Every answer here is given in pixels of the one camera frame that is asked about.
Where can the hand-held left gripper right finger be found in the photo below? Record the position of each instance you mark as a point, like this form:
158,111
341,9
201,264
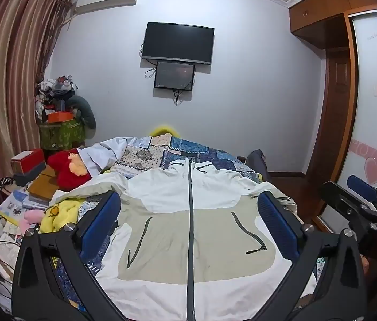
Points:
277,224

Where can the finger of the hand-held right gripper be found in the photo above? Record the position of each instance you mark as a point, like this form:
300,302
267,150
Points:
342,199
362,184

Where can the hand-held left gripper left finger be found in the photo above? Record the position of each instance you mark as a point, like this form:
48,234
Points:
103,220

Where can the white and beige jacket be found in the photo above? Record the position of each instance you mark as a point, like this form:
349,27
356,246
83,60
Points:
175,240

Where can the pile of mixed clothes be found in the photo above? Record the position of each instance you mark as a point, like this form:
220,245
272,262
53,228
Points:
56,90

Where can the yellow printed blanket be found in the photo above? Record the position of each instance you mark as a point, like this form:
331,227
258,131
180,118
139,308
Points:
61,212

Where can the dark grey bag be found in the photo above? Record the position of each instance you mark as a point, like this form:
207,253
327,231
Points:
257,164

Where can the red plush toy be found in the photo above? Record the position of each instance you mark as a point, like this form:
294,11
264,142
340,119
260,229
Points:
63,170

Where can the white shirt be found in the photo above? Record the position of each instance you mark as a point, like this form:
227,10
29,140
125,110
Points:
105,150

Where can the brown cardboard box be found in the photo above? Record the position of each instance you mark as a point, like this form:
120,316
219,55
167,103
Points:
43,184

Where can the pink plush toy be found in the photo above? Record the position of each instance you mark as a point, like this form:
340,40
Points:
29,220

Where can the wooden room door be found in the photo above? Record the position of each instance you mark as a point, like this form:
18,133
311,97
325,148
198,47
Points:
333,113

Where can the dark grey box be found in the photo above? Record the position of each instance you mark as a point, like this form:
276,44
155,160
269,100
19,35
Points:
31,175

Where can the stack of magazines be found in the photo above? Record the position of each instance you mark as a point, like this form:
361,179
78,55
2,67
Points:
13,207

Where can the green patterned box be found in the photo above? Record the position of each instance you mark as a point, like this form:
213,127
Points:
61,135

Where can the red box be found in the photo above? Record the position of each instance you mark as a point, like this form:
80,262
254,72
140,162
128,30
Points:
26,160

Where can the black white striped cloth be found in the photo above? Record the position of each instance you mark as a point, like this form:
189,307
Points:
4,185

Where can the yellow cushion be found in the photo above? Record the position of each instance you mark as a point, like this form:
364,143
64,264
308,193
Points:
165,129

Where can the wooden wardrobe with white door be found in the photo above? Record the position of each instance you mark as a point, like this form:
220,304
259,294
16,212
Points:
372,73

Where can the orange box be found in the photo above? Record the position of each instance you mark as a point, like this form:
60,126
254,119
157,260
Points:
60,117

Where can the blue patchwork blanket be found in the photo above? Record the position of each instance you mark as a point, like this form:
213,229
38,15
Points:
188,147

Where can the grey neck pillow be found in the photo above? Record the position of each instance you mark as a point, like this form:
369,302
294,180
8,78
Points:
83,108

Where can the striped brown curtain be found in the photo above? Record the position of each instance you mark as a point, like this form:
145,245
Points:
8,73

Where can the small black wall monitor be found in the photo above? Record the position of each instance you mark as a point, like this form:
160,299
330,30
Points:
174,75

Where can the large black wall monitor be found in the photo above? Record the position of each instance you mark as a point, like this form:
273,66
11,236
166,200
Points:
177,43

